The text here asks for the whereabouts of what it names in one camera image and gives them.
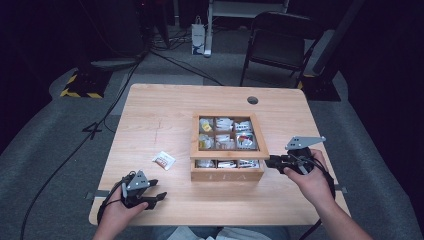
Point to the person's right hand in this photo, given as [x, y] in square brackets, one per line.
[310, 186]

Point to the grey table bracket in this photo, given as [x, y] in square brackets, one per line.
[96, 194]
[341, 189]

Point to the white paper bag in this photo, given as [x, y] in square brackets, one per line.
[198, 38]

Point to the black folding chair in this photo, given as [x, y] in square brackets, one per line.
[276, 43]

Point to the grey slanted pole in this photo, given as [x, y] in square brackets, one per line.
[336, 36]

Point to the black equipment stand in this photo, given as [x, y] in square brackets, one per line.
[116, 33]

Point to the wooden tea box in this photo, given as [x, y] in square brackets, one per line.
[226, 175]

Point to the white red-label tea bag packet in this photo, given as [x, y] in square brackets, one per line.
[163, 160]

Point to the black yellow striped stand base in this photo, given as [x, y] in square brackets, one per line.
[86, 85]

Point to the white desk frame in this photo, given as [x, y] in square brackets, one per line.
[208, 33]

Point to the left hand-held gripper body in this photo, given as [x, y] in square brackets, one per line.
[136, 190]

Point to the pile of tea bag packets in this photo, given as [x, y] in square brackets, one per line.
[225, 140]

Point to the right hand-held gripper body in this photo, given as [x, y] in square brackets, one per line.
[300, 160]

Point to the person's jeans legs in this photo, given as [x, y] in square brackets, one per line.
[160, 234]

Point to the person's left hand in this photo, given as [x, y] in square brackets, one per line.
[116, 210]

